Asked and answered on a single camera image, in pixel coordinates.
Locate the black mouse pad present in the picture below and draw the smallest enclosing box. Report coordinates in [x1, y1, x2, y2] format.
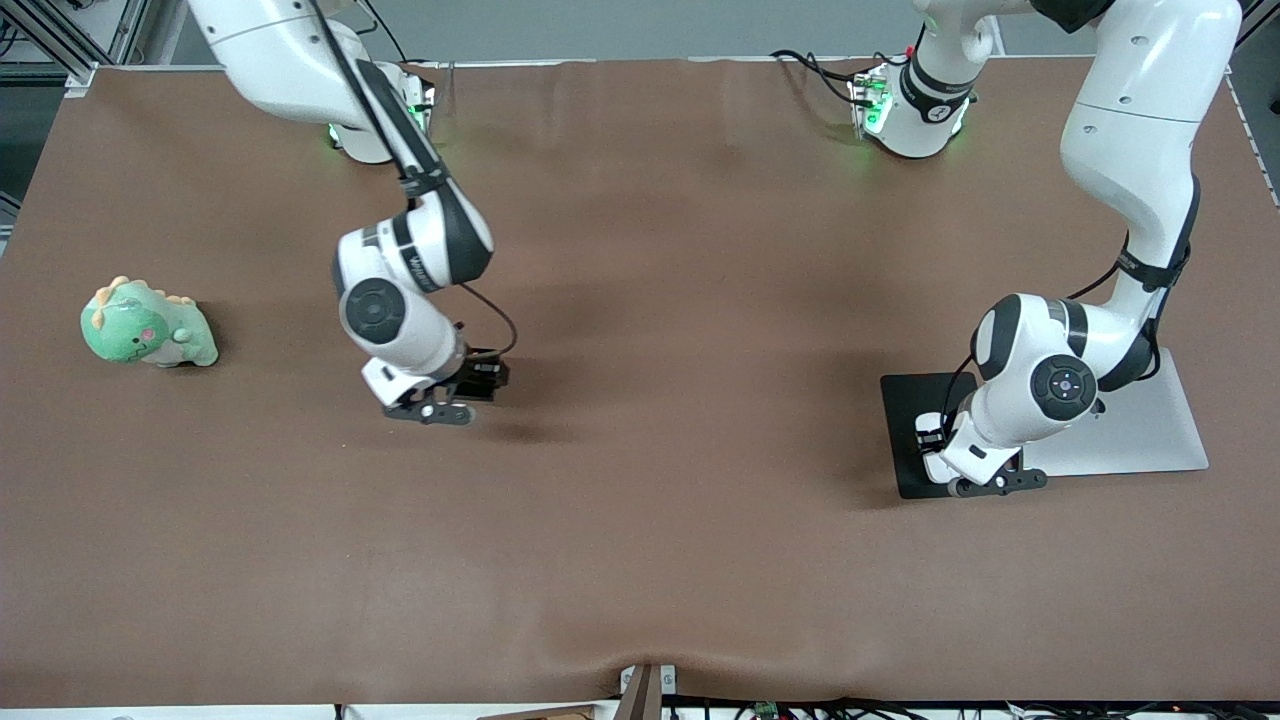
[880, 372, 1001, 500]

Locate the brown table cover sheet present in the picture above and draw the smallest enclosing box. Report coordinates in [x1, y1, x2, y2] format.
[0, 55, 1280, 707]

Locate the silver closed laptop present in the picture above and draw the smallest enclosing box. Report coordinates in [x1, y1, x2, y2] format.
[1020, 347, 1211, 479]

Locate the green dinosaur plush toy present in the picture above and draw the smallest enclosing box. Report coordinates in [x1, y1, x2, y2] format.
[80, 276, 219, 369]

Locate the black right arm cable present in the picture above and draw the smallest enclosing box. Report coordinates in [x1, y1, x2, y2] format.
[310, 0, 521, 361]

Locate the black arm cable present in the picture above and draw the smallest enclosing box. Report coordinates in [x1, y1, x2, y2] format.
[310, 0, 521, 361]
[940, 170, 1196, 426]

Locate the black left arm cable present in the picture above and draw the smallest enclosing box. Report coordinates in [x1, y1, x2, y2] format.
[940, 170, 1196, 426]

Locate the black base cable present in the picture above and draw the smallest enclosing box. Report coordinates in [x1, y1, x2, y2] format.
[770, 45, 911, 106]
[362, 0, 416, 66]

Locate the metal table bracket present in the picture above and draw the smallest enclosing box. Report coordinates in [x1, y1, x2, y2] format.
[618, 663, 678, 720]

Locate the aluminium frame profile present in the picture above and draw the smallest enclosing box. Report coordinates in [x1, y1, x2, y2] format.
[0, 0, 151, 89]

